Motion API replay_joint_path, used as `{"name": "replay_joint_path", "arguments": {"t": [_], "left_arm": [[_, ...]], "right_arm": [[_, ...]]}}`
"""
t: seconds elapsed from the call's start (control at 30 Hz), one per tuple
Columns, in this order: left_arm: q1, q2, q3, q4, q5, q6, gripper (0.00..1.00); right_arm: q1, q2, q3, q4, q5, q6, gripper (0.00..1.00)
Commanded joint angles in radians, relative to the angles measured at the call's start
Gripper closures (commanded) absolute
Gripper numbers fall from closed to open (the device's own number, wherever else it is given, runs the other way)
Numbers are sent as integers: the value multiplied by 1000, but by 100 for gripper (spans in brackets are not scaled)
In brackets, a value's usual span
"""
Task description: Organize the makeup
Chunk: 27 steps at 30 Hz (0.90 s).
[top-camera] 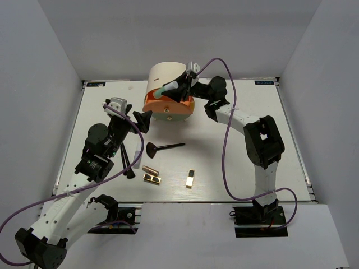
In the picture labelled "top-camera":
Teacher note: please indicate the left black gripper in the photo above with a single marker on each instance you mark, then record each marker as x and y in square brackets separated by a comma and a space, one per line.
[143, 119]

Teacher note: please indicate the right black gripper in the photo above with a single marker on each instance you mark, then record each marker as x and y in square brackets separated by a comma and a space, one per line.
[183, 91]

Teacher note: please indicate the green white makeup tube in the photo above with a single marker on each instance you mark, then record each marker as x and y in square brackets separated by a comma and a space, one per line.
[170, 86]

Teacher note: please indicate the round beige orange organizer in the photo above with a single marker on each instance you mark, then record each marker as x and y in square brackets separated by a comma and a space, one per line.
[163, 92]

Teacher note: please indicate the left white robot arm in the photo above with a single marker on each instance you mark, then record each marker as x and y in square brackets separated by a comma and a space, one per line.
[74, 212]

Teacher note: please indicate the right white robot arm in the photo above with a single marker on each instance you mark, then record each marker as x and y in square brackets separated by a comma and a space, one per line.
[264, 145]

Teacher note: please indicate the black fan brush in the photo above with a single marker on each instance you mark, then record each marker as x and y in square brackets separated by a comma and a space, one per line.
[152, 149]

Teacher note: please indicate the rose gold lipstick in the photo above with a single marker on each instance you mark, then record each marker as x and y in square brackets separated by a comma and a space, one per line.
[150, 170]

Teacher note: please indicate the black gold lipstick case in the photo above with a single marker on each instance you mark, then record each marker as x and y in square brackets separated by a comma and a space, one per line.
[152, 179]

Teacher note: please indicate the gold black lipstick upright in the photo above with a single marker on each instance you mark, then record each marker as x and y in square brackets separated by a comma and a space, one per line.
[190, 178]

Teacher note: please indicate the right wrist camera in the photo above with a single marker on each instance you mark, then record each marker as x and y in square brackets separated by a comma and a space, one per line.
[192, 69]

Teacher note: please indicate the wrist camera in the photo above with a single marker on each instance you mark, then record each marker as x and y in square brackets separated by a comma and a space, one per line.
[119, 104]
[192, 69]

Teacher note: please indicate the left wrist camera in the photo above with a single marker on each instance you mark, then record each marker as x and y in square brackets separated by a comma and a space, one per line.
[119, 104]

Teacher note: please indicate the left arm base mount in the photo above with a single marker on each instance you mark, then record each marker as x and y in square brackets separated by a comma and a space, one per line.
[126, 223]

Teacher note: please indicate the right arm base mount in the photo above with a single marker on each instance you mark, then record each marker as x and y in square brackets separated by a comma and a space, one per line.
[249, 224]

